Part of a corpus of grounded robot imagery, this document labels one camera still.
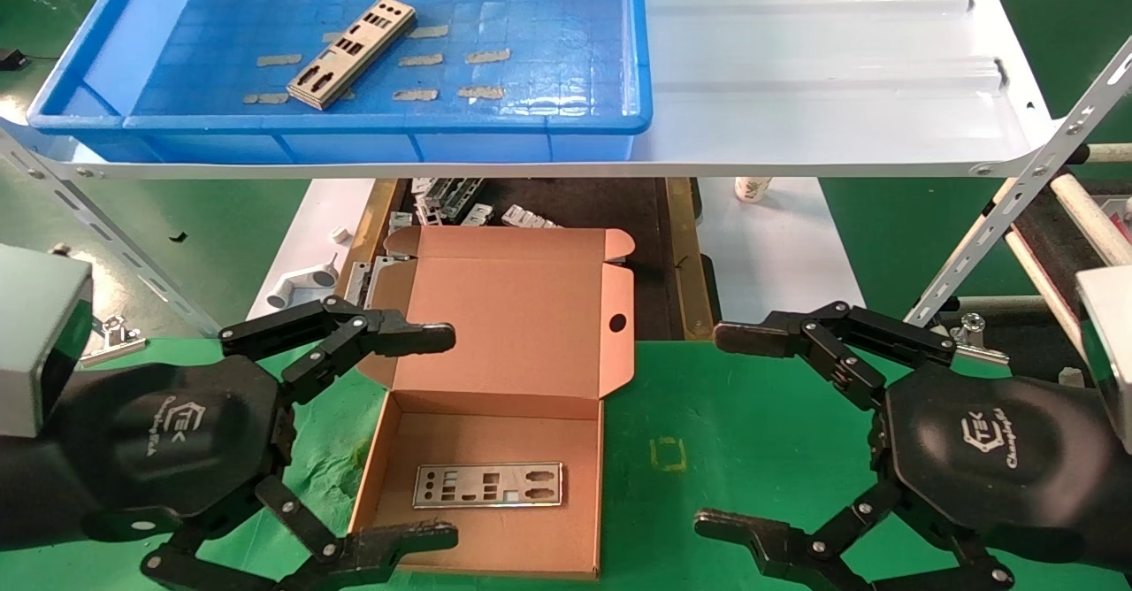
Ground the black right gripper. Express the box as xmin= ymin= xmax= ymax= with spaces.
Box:
xmin=694 ymin=302 xmax=1132 ymax=591

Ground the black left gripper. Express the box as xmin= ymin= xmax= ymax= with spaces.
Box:
xmin=53 ymin=295 xmax=460 ymax=591

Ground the silver metal shield plate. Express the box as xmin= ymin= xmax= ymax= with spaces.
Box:
xmin=413 ymin=462 xmax=565 ymax=510
xmin=287 ymin=0 xmax=417 ymax=111

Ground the open cardboard box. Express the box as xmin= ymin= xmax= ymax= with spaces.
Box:
xmin=342 ymin=226 xmax=638 ymax=580

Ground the wooden framed black tray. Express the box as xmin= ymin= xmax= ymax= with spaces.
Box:
xmin=318 ymin=177 xmax=724 ymax=342

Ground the large blue plastic tray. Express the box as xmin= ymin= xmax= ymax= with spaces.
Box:
xmin=27 ymin=0 xmax=654 ymax=165

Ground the green tablecloth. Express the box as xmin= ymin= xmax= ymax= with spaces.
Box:
xmin=0 ymin=336 xmax=1132 ymax=591

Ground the white pipe fitting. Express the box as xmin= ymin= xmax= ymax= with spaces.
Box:
xmin=265 ymin=253 xmax=340 ymax=311

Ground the white lower shelf board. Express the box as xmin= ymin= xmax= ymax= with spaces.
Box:
xmin=241 ymin=177 xmax=878 ymax=342

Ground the silver spring clamp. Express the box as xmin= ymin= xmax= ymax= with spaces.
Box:
xmin=80 ymin=315 xmax=148 ymax=370
xmin=942 ymin=312 xmax=1012 ymax=367

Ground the black foam mat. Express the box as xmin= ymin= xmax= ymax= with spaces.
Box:
xmin=1017 ymin=180 xmax=1132 ymax=328

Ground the perforated white shelf post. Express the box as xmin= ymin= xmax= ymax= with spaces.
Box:
xmin=0 ymin=127 xmax=224 ymax=339
xmin=893 ymin=38 xmax=1132 ymax=341

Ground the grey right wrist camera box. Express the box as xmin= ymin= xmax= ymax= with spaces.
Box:
xmin=1075 ymin=265 xmax=1132 ymax=456

